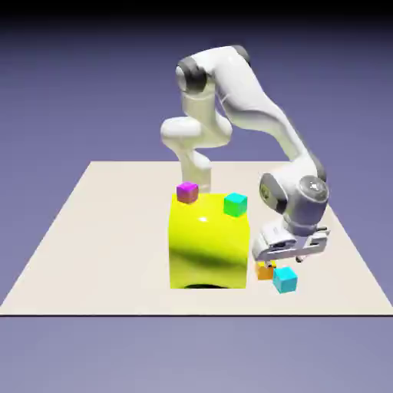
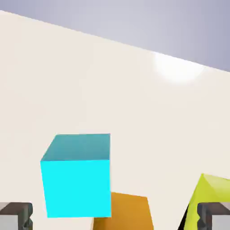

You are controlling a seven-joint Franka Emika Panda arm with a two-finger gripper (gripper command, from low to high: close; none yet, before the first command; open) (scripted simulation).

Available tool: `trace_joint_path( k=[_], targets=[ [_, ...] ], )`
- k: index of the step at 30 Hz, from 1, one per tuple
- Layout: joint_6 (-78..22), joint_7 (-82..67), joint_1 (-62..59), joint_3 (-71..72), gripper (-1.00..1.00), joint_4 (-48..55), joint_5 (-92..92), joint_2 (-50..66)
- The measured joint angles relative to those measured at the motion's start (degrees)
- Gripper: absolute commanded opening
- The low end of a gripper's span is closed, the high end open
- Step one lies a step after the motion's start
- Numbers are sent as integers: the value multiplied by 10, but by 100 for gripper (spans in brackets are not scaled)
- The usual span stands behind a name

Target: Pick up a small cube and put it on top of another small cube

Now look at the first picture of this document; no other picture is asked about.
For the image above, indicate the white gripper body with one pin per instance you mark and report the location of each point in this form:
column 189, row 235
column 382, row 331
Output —
column 307, row 250

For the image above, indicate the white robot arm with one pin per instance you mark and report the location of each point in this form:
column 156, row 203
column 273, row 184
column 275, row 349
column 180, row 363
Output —
column 251, row 92

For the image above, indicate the small orange cube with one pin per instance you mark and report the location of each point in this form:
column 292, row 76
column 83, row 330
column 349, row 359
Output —
column 264, row 273

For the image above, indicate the small cyan cube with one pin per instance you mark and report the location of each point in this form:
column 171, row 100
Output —
column 285, row 280

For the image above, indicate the small teal green cube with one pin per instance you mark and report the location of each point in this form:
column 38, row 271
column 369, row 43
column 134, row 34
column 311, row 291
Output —
column 235, row 205

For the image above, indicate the small magenta cube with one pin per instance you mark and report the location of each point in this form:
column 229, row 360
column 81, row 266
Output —
column 187, row 192

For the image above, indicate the large yellow box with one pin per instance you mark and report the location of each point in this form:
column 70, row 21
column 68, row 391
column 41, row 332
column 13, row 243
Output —
column 208, row 239

